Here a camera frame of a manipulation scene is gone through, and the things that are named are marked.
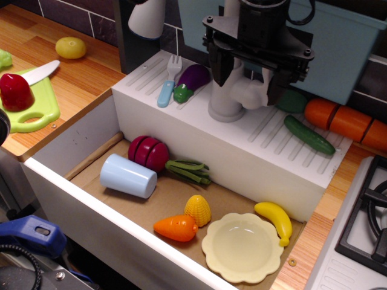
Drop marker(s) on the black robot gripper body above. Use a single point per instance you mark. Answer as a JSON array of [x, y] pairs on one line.
[[259, 34]]

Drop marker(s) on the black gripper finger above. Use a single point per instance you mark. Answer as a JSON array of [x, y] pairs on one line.
[[221, 63], [276, 82]]

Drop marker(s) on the grey toy faucet with lever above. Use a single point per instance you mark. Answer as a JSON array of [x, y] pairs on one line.
[[229, 102]]

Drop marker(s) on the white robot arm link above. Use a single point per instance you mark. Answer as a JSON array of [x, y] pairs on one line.
[[147, 19]]

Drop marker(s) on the dark green toy vegetable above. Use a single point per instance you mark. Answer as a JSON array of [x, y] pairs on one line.
[[292, 102]]

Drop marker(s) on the purple toy eggplant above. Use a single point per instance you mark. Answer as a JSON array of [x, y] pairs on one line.
[[193, 77]]

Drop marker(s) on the green toy cucumber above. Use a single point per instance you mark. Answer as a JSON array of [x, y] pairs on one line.
[[308, 136]]

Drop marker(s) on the orange sliced toy carrot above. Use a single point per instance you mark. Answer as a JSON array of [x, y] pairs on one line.
[[350, 123]]

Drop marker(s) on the teal storage box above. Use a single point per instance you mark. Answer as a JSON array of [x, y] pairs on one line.
[[342, 42]]

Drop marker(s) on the red toy beet with leaves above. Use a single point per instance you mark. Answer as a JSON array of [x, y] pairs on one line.
[[153, 154]]

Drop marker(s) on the yellow toy banana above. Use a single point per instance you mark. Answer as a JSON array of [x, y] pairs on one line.
[[279, 218]]

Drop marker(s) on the yellow toy corn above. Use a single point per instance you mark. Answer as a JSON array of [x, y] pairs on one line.
[[198, 208]]

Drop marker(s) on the white toy sink unit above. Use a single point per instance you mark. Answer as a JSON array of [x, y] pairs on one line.
[[250, 160]]

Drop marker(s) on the light blue plastic cup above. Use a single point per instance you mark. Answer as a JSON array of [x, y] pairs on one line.
[[126, 176]]

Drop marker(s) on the yellow toy potato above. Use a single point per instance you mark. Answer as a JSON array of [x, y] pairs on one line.
[[71, 47]]

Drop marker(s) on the small orange toy carrot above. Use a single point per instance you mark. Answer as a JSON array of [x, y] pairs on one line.
[[181, 228]]

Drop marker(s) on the cream scalloped plate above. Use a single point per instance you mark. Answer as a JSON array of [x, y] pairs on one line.
[[242, 248]]

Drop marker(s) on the white toy knife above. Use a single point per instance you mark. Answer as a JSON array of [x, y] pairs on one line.
[[37, 74]]

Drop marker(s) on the green cutting board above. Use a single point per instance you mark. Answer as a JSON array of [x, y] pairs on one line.
[[44, 110]]

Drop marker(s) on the toy stove with black grate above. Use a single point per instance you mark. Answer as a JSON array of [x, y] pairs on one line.
[[354, 254]]

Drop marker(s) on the red toy pepper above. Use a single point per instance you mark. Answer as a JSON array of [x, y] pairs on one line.
[[16, 94]]

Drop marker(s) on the green toy vegetable piece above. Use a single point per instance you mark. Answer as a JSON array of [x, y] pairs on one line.
[[5, 59]]

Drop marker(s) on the blue clamp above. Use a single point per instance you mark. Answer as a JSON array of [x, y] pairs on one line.
[[35, 234]]

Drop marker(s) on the white fork blue handle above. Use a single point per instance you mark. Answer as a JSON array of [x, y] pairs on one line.
[[174, 66]]

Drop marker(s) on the black camera lens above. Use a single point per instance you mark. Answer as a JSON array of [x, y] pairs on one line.
[[5, 126]]

